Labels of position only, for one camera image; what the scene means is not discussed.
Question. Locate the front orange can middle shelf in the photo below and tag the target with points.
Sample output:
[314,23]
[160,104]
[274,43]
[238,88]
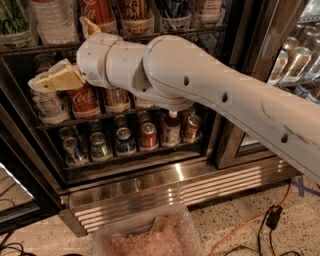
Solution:
[116,100]

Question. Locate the dark blue can top shelf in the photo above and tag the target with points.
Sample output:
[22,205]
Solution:
[173,13]

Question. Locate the black power adapter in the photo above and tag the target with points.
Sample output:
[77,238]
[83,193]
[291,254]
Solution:
[274,217]

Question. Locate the pale can top shelf right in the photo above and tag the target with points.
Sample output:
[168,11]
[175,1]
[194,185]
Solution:
[207,12]

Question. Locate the green LaCroix can top shelf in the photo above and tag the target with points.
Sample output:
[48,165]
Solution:
[16,24]

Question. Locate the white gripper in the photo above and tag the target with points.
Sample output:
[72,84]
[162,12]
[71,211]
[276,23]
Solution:
[91,60]

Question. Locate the steel fridge base grille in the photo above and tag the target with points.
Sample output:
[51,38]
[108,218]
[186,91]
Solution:
[88,207]

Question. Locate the front red Coca-Cola can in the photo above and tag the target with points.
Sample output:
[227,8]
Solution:
[84,103]

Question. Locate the copper can bottom shelf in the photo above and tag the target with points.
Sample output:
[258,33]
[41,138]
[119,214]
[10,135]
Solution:
[192,128]

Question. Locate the steel fridge door frame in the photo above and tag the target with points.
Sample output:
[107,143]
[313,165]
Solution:
[256,30]

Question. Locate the red can bottom shelf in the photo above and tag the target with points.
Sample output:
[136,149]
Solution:
[148,137]

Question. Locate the orange LaCroix can top shelf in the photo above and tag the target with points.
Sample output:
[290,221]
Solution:
[136,18]

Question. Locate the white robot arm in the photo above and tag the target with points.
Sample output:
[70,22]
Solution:
[173,73]

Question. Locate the green can bottom shelf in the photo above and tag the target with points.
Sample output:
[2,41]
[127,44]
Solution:
[98,147]

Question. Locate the front white can middle shelf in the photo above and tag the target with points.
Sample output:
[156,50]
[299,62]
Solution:
[51,108]

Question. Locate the clear plastic bin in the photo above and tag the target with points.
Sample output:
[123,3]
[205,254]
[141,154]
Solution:
[162,231]

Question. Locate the white capped juice bottle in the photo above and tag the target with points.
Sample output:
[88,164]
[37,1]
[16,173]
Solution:
[171,129]

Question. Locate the red Coca-Cola can top shelf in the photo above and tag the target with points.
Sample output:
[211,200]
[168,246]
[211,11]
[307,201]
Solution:
[101,13]

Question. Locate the blue white can bottom shelf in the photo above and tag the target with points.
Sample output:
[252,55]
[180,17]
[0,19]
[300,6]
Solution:
[74,154]

